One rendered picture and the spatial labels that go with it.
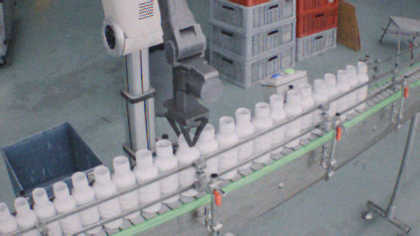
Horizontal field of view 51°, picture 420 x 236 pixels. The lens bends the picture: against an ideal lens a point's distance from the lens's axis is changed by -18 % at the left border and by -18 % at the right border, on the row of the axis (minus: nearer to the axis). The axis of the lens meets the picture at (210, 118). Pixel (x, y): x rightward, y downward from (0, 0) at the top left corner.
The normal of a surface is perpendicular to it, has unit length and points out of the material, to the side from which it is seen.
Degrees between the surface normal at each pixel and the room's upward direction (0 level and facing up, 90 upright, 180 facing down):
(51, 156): 90
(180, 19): 62
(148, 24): 90
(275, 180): 90
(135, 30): 90
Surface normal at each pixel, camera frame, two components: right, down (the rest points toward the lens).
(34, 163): 0.60, 0.41
